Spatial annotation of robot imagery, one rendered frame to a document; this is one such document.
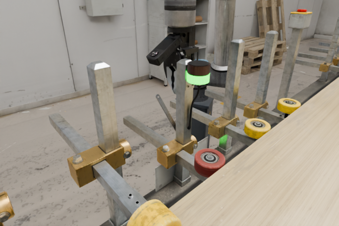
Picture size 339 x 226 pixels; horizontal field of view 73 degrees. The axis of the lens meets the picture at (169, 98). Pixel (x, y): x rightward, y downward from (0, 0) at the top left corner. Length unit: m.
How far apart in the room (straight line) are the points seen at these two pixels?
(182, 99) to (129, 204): 0.33
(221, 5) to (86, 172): 1.09
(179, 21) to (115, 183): 0.44
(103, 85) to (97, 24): 2.84
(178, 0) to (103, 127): 0.38
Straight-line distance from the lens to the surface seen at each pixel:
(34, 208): 1.91
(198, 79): 0.58
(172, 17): 0.66
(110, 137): 0.53
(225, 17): 1.37
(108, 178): 0.50
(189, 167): 0.68
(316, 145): 0.79
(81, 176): 0.54
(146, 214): 0.41
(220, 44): 1.43
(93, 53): 3.32
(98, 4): 3.04
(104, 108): 0.49
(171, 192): 0.81
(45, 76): 3.22
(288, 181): 0.63
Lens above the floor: 1.30
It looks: 25 degrees down
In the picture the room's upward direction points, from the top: straight up
